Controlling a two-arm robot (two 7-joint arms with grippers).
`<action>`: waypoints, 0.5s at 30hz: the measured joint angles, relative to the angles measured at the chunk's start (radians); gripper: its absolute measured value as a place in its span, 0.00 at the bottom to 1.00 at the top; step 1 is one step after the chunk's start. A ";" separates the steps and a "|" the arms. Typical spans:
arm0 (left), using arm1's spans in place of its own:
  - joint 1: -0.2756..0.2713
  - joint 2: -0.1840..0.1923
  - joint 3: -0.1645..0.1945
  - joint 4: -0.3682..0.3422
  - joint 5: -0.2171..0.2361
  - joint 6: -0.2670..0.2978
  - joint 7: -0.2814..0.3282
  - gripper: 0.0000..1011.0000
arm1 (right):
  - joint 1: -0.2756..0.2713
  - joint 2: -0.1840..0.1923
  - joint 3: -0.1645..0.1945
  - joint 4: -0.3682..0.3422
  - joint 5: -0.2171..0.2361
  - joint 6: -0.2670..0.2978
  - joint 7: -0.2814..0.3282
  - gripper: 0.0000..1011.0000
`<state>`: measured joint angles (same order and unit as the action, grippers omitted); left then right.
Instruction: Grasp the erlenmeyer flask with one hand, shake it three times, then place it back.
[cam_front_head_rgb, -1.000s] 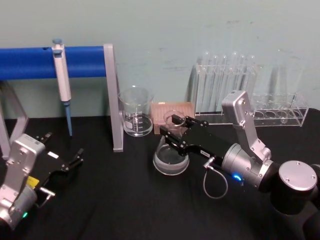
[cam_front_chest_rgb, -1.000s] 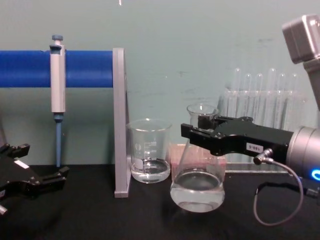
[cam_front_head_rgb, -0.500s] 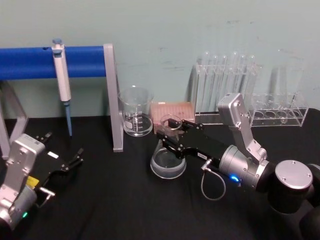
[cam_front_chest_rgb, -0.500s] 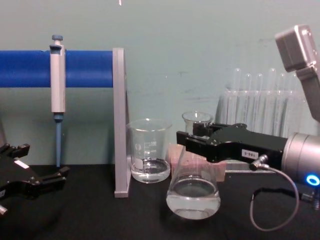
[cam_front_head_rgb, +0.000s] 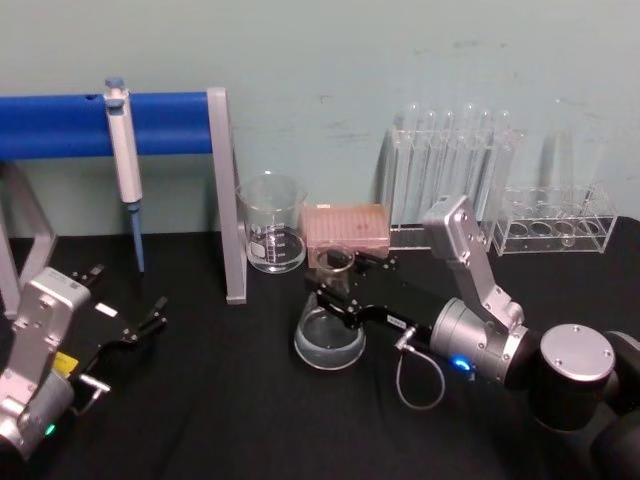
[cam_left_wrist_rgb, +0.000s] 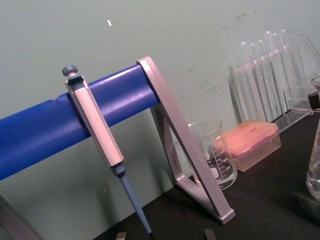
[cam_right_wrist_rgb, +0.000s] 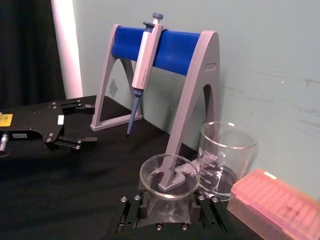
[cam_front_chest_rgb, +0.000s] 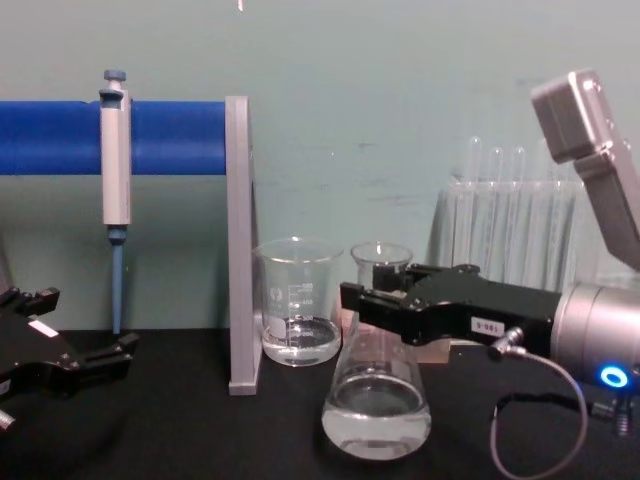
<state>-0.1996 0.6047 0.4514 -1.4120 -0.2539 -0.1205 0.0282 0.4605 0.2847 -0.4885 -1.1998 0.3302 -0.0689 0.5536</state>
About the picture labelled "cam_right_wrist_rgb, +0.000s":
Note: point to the white round post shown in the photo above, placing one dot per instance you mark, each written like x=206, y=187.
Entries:
x=68, y=50

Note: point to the clear glass petri dish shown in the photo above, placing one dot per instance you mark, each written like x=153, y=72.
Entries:
x=170, y=190

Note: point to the grey pipette stand, blue bar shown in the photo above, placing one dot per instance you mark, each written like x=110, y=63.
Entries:
x=192, y=82

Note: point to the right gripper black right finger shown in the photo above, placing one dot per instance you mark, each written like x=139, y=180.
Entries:
x=210, y=212

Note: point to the black curtain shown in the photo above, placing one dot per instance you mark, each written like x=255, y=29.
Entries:
x=25, y=50

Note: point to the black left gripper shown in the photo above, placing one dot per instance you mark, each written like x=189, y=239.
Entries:
x=32, y=120

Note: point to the clear glass graduated beaker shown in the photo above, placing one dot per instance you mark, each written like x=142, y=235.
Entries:
x=225, y=155

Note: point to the pink pipette tip box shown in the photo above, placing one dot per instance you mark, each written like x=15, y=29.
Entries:
x=275, y=207

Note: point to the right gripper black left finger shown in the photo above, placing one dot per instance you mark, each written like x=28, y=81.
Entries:
x=140, y=207

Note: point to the grey and blue pipette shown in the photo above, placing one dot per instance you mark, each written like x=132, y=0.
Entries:
x=145, y=65

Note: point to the black table cloth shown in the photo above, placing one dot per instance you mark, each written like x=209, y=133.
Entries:
x=62, y=187

